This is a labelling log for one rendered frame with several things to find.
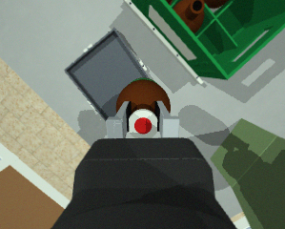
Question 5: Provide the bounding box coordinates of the grey flat bar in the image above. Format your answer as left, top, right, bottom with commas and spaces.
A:
123, 0, 203, 84

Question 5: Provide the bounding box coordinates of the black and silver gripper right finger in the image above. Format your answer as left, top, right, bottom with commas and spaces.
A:
154, 101, 180, 138

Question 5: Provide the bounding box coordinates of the green bottle crate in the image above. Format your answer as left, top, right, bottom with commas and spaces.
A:
132, 0, 285, 77

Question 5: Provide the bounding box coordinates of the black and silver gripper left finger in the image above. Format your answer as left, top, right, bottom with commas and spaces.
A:
106, 101, 132, 138

